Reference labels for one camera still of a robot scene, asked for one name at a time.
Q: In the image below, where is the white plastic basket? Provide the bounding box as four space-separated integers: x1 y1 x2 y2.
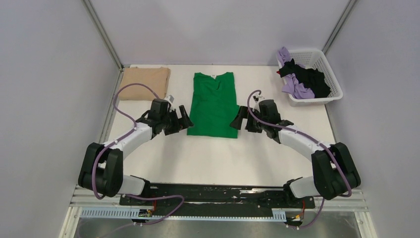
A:
288 49 343 107

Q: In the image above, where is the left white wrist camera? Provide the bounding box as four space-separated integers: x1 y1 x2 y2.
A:
165 95 174 106

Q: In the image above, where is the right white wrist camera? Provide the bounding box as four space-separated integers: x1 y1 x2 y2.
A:
253 95 264 112

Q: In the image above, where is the black t-shirt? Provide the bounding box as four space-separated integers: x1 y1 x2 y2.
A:
279 59 331 98

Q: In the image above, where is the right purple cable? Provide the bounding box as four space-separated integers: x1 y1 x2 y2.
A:
247 89 352 230

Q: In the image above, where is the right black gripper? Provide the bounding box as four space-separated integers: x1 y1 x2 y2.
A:
229 106 267 133

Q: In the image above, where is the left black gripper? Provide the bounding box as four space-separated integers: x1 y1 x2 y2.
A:
160 105 194 135

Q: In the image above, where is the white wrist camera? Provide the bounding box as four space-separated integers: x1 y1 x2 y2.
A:
165 95 174 106
253 95 264 112

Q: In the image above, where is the folded beige t-shirt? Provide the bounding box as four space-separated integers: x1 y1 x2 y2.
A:
118 67 171 101

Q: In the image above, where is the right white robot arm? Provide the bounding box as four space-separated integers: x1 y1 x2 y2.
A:
230 100 361 207

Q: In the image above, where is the lilac t-shirt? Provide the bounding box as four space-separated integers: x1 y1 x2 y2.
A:
277 47 315 100

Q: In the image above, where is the green t-shirt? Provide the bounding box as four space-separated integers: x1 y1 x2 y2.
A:
187 72 239 139

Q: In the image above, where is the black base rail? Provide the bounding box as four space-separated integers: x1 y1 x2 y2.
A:
119 183 315 218

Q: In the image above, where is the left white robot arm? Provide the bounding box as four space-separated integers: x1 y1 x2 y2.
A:
78 99 194 205

